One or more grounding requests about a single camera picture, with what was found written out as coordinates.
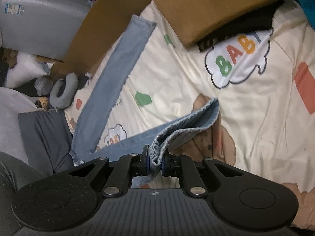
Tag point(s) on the brown cardboard wall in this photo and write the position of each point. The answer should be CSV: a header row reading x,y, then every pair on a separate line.
x,y
209,5

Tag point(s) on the white quilt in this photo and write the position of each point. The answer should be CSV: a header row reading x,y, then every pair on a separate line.
x,y
12,118

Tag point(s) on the white stuffed pillow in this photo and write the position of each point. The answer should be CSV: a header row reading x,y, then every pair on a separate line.
x,y
27,66

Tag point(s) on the black cloth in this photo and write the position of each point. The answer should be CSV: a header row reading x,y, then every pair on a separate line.
x,y
82,82

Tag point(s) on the dark grey quilt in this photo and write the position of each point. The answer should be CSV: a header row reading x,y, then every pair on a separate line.
x,y
44,137

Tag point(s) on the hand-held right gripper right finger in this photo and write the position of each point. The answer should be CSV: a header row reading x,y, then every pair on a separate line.
x,y
163,163

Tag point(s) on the small brown plush bear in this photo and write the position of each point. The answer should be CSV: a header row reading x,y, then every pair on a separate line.
x,y
44,101

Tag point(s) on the grey neck pillow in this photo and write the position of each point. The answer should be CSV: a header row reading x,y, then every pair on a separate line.
x,y
57,91

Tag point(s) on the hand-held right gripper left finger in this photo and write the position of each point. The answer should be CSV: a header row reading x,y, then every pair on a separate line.
x,y
147,161

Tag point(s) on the colourful patterned cloth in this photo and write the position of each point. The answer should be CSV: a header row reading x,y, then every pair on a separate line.
x,y
88,74

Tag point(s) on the teal cloth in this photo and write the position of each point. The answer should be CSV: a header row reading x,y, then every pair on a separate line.
x,y
305,0

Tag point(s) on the grey plush toy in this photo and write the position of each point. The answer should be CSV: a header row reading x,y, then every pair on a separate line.
x,y
44,84

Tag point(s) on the cream printed bedsheet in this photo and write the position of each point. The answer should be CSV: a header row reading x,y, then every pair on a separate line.
x,y
184,83

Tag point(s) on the light blue denim jeans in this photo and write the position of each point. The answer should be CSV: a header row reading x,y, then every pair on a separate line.
x,y
118,61

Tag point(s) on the grey cloth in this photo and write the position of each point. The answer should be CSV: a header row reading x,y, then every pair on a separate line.
x,y
12,182

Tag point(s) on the black garment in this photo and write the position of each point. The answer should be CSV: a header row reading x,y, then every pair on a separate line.
x,y
246,27

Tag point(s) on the grey wrapped parcel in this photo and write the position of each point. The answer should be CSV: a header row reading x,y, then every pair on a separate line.
x,y
41,19

